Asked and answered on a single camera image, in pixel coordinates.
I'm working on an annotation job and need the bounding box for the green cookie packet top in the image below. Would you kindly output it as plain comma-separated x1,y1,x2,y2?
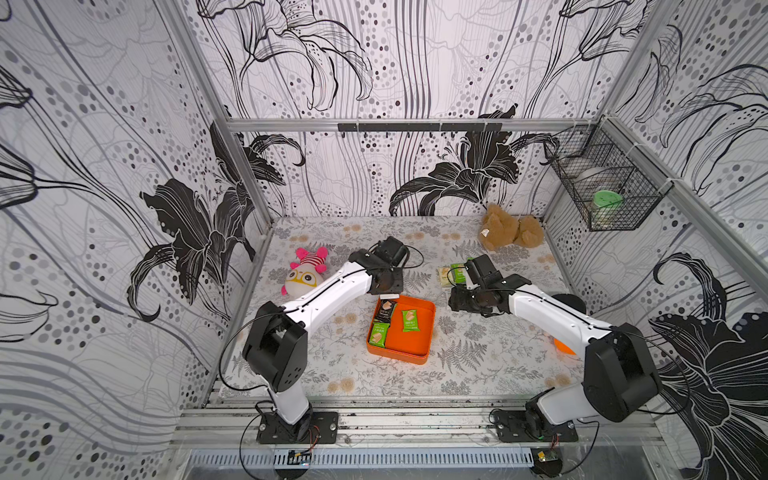
447,264,467,285

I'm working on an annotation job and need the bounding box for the green cookie packet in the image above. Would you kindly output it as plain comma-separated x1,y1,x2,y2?
368,322,390,348
447,264,467,285

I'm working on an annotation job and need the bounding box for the black cookie packet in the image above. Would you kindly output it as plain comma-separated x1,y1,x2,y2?
374,299,397,324

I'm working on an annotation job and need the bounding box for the yellow cookie packet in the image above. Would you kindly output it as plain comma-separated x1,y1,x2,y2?
437,266,454,288

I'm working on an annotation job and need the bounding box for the green cookie packet hidden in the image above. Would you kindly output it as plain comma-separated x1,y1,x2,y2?
402,309,420,333

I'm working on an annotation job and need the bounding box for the orange storage box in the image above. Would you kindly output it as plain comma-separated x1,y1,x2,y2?
366,295,436,365

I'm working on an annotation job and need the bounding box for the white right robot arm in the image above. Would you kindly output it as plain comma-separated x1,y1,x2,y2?
449,255,662,426

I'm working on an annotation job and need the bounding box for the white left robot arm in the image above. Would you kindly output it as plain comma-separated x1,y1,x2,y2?
242,236,410,426

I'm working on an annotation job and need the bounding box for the brown teddy bear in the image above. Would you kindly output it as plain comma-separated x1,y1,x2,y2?
478,204,544,251

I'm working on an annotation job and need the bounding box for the green cookie packet bottom-left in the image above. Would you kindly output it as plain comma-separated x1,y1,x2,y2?
368,322,390,348

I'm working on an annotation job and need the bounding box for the pink white plush toy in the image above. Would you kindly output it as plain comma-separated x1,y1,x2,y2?
281,246,328,299

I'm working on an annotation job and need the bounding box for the floral table mat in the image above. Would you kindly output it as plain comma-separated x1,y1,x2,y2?
249,216,583,398

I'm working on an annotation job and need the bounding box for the black round disc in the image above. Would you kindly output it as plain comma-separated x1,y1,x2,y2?
552,293,587,315

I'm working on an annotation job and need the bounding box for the striped orange toy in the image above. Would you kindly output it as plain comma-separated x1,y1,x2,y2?
553,339,575,355

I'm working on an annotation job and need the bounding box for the green lid cup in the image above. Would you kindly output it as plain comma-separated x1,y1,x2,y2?
591,190,624,229

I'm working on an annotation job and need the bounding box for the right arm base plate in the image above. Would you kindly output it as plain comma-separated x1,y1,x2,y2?
489,409,579,445

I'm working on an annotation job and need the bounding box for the black wire basket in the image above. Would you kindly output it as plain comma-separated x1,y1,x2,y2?
547,125,673,232

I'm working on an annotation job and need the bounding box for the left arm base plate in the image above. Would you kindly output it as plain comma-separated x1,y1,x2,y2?
257,411,339,445

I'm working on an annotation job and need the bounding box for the white cable duct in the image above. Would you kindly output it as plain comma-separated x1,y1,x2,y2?
188,446,534,471

